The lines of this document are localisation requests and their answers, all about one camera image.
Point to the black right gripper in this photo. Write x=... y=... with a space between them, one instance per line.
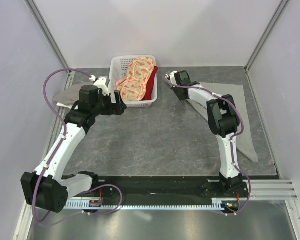
x=174 y=89

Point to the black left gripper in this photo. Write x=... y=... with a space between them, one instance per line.
x=117 y=108

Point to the grey-green cloth napkin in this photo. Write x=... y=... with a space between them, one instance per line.
x=242 y=120

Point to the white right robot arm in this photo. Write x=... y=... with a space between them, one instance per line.
x=223 y=121

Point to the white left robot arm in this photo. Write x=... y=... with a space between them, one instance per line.
x=45 y=187

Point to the floral mesh laundry bag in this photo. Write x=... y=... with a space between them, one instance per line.
x=133 y=85

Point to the red cloth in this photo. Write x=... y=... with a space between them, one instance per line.
x=150 y=85

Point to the white perforated plastic basket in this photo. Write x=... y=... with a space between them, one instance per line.
x=118 y=69

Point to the grey cloth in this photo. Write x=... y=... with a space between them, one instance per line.
x=68 y=96

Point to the white cloth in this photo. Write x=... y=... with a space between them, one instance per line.
x=67 y=105

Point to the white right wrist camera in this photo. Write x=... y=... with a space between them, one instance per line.
x=171 y=77

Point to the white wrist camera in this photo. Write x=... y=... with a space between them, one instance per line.
x=103 y=83
x=171 y=77

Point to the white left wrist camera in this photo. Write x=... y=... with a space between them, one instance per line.
x=103 y=83

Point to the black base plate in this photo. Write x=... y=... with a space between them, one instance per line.
x=201 y=186

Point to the slotted cable duct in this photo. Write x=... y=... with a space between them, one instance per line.
x=92 y=204

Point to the aluminium frame rail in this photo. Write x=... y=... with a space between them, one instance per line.
x=168 y=138

